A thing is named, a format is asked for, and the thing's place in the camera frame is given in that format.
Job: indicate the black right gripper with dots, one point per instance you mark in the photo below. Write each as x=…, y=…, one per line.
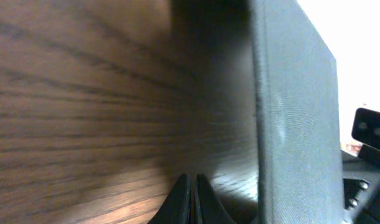
x=361, y=173

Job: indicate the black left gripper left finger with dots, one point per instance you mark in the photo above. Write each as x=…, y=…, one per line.
x=176, y=207

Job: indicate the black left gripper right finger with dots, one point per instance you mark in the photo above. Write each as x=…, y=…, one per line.
x=208, y=208

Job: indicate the dark green gift box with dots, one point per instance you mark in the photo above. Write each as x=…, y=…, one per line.
x=297, y=118

